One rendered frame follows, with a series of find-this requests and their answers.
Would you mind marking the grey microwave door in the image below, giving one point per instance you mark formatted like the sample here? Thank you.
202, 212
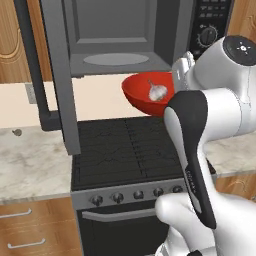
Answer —
61, 83

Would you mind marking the grey wall outlet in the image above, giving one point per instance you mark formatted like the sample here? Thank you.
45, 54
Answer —
30, 93

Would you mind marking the black stove knob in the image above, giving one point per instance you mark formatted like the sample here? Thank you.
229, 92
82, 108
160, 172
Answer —
138, 194
97, 200
158, 192
117, 197
177, 189

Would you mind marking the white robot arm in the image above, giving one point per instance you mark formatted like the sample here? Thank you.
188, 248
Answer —
230, 100

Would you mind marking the wooden base cupboard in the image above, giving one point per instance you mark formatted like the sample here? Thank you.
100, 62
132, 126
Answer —
235, 186

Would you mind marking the grey microwave turntable plate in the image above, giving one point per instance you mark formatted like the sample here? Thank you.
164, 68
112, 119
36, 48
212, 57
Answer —
116, 59

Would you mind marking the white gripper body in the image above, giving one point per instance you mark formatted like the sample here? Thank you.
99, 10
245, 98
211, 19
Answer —
182, 70

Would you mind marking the red bowl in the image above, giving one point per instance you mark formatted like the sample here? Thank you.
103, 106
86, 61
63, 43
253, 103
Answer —
140, 96

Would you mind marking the wooden drawer front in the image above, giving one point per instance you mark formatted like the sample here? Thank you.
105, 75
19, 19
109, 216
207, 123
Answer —
56, 243
50, 213

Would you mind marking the small dark round object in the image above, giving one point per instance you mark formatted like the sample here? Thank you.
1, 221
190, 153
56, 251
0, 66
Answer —
17, 132

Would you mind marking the grey microwave oven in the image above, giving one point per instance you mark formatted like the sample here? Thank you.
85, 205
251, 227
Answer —
166, 30

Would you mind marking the white garlic bulb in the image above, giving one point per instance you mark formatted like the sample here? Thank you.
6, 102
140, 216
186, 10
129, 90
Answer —
157, 92

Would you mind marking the wooden wall cupboard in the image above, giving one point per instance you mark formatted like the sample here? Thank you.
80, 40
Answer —
13, 40
245, 18

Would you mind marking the black stove with hob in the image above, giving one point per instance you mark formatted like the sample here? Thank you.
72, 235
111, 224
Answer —
116, 150

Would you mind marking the black oven door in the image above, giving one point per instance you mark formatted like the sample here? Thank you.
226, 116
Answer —
123, 236

